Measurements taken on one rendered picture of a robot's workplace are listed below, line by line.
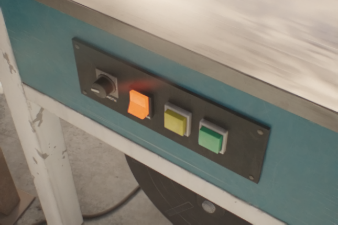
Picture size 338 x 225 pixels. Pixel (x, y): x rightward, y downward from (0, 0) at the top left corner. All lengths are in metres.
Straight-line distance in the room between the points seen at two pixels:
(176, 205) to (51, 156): 0.30
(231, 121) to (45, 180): 0.51
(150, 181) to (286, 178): 0.56
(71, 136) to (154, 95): 0.86
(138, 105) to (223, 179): 0.13
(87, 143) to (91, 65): 0.79
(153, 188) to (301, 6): 0.62
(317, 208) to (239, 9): 0.22
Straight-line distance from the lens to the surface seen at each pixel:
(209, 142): 0.52
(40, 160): 0.89
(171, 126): 0.54
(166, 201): 1.06
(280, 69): 0.46
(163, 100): 0.54
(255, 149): 0.51
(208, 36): 0.49
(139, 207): 1.23
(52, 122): 0.84
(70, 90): 0.66
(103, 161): 1.32
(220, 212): 0.91
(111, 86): 0.57
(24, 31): 0.66
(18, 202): 1.28
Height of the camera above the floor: 1.03
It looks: 45 degrees down
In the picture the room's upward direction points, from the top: straight up
